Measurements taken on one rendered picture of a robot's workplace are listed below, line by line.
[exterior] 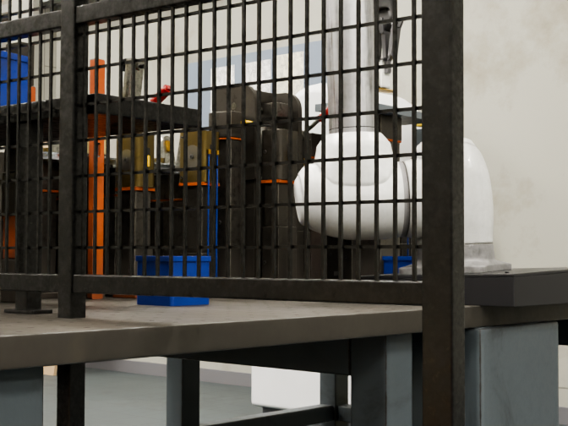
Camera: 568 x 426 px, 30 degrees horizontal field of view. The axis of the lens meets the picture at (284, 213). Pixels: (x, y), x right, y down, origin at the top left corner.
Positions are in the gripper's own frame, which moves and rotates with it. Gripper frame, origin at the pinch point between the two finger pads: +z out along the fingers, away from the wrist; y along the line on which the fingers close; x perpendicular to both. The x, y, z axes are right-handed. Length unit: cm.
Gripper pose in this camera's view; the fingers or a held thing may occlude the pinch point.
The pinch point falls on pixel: (381, 74)
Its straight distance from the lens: 275.8
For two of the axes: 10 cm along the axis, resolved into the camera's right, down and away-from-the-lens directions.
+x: -7.5, -0.2, -6.6
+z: 0.0, 10.0, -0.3
